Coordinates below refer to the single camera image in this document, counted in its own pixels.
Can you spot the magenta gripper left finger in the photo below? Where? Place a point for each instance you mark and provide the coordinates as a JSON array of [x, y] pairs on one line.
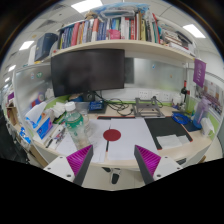
[[79, 163]]

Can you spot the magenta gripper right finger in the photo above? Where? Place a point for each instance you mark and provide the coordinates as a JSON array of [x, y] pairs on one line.
[[147, 162]]

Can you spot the clear plastic water bottle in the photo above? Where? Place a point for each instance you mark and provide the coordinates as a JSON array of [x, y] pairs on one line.
[[75, 125]]

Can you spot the purple water bottle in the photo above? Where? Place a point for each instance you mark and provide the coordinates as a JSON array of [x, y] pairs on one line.
[[201, 112]]

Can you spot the white paper on mat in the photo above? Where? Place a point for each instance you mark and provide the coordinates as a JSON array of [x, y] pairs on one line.
[[169, 141]]

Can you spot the white paper sheets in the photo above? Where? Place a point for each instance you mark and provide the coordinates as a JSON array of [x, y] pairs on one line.
[[133, 132]]

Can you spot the black desk mat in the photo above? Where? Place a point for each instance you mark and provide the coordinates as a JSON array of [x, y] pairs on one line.
[[164, 127]]

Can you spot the red round coaster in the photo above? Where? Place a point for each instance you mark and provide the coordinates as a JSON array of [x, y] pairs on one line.
[[112, 135]]

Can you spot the clear glass cup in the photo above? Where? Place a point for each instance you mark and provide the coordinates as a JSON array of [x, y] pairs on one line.
[[85, 116]]

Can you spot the metal laptop stand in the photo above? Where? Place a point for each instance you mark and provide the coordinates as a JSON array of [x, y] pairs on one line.
[[148, 108]]

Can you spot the blue tissue box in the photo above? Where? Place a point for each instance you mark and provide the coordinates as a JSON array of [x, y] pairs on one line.
[[39, 120]]

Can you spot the blue plastic tool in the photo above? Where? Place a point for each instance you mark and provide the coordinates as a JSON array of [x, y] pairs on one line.
[[180, 118]]

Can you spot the blue small box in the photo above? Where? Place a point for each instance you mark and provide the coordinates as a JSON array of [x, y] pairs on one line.
[[97, 107]]

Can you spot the dark wine bottle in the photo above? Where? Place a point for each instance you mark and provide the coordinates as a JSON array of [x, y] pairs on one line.
[[184, 92]]

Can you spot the black computer monitor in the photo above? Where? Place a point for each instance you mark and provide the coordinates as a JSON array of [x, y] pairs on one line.
[[88, 70]]

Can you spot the purple hanging banner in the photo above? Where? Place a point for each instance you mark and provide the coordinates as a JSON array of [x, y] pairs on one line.
[[199, 72]]

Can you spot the wooden book shelf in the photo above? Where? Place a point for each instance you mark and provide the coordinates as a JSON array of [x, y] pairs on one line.
[[131, 46]]

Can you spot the dark blue binder box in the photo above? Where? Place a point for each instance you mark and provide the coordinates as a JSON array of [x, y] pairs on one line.
[[44, 45]]

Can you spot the row of books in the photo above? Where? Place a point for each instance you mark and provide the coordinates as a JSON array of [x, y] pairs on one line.
[[140, 26]]

